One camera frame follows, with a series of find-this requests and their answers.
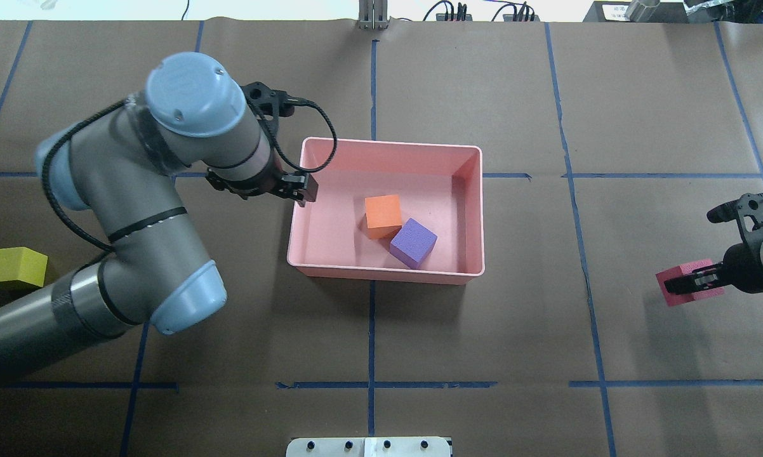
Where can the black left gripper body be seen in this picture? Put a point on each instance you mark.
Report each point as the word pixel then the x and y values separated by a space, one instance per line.
pixel 249 186

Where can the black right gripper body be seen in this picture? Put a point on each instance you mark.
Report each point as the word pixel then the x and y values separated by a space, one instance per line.
pixel 742 264

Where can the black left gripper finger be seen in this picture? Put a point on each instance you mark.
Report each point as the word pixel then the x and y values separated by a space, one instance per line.
pixel 302 188

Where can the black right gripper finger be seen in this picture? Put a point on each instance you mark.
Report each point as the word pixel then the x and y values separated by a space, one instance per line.
pixel 691 278

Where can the red foam block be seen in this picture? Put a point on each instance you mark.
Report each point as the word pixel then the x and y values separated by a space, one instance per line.
pixel 675 300

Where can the orange foam block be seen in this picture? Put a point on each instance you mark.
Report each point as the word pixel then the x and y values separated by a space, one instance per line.
pixel 383 216

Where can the purple foam block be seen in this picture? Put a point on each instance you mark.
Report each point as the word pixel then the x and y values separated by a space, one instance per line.
pixel 413 243

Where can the yellow-green foam block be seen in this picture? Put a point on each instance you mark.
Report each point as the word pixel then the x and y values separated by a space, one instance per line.
pixel 21 268

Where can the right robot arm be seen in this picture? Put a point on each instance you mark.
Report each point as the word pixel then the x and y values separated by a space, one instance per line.
pixel 741 268

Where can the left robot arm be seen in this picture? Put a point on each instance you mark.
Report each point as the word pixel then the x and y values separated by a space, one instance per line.
pixel 109 179

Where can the pink plastic bin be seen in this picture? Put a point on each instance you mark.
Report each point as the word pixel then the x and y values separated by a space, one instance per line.
pixel 439 186

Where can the black orange connector box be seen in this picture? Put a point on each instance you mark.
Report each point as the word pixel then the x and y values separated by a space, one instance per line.
pixel 446 11
pixel 521 12

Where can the silver metal cylinder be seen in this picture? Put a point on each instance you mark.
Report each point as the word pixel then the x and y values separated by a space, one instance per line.
pixel 641 11

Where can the black box with label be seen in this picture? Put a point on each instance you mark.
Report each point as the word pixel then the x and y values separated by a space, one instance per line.
pixel 614 12

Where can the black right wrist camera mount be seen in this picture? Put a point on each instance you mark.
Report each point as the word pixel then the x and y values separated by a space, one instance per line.
pixel 747 212

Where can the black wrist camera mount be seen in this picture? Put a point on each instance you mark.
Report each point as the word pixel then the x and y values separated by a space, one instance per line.
pixel 272 103
pixel 747 212

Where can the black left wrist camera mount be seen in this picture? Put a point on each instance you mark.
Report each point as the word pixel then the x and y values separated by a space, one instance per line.
pixel 272 103

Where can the aluminium frame post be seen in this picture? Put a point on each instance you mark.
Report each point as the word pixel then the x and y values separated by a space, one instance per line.
pixel 373 15

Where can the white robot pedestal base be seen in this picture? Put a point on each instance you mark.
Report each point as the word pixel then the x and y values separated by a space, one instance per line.
pixel 370 446

